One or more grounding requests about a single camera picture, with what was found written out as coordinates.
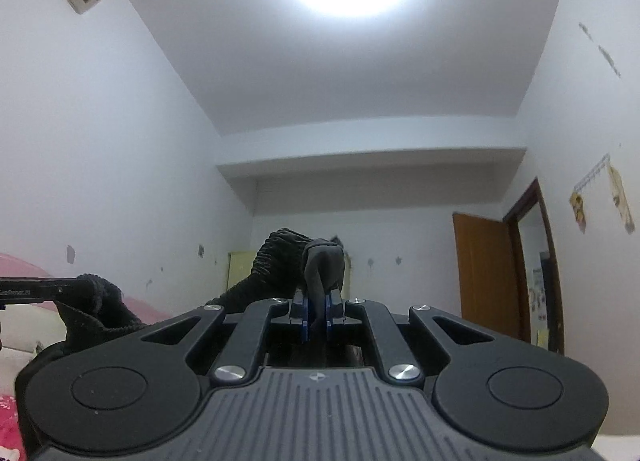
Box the dark grey pants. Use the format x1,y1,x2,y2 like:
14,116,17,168
30,227,351,372

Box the dark brown door frame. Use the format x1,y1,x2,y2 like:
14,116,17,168
502,177,566,354

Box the wooden door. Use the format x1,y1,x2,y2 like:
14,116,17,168
452,212,523,342

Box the small yellow hanging item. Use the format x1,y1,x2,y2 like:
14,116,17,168
569,192,588,234

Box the white wall hook rack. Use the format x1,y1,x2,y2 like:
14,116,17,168
572,153,612,194

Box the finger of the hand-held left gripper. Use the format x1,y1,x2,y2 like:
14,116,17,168
55,277,99,303

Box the long yellow hanging item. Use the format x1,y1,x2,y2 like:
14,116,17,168
607,166,636,234

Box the yellow cabinet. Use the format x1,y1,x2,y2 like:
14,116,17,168
227,250,261,292

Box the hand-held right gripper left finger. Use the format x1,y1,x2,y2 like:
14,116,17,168
140,291,313,388

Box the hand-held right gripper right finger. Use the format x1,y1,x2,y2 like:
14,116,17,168
325,291,496,386

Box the pink and white headboard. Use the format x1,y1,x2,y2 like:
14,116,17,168
0,253,176,357

